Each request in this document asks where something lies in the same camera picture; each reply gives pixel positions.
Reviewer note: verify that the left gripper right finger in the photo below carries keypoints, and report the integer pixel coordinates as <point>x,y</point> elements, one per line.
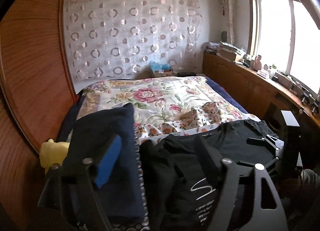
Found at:
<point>246,198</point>

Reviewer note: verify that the cardboard box with blue bag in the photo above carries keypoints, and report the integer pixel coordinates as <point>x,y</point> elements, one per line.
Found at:
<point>160,70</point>

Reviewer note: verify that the circle pattern sheer curtain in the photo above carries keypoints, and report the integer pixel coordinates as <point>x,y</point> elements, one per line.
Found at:
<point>121,38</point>

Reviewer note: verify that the patterned dark trim fabric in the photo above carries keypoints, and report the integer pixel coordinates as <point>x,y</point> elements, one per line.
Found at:
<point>140,178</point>

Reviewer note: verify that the black printed t-shirt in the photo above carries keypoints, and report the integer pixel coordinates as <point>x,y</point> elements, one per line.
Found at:
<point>178,194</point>

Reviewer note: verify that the pink figurine on sill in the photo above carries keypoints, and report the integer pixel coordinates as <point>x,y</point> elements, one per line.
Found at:
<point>257,63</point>

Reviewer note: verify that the yellow folded cloth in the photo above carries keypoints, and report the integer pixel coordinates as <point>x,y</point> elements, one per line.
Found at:
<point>52,152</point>

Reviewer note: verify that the floral quilt bedspread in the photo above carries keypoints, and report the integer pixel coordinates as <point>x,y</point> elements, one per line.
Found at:
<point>155,99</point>

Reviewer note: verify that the window with wooden frame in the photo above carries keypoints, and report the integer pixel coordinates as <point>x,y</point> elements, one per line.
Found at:
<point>287,38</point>

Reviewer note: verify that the wooden wardrobe door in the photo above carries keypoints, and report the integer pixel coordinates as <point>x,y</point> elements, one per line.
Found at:
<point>36,93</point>

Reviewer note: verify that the folded navy blue garment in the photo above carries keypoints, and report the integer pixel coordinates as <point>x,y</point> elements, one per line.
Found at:
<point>95,130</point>

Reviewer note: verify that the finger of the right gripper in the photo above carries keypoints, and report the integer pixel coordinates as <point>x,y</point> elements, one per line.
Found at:
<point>256,141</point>

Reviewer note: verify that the stack of papers and boxes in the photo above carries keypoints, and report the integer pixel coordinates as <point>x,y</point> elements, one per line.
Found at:
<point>225,51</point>

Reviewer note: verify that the right hand gloved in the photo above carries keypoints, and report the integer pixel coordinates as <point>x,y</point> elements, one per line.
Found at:
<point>309,180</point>

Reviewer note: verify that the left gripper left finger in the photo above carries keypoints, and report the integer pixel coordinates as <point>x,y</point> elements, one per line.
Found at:
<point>73,189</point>

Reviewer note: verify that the orange floral small garment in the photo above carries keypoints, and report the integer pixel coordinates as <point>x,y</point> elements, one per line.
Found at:
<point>198,116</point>

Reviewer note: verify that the dark blue blanket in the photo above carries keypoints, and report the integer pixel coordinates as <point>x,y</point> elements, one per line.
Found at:
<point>222,92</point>

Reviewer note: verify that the long wooden cabinet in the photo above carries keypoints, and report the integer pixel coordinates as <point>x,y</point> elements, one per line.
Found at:
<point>255,93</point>

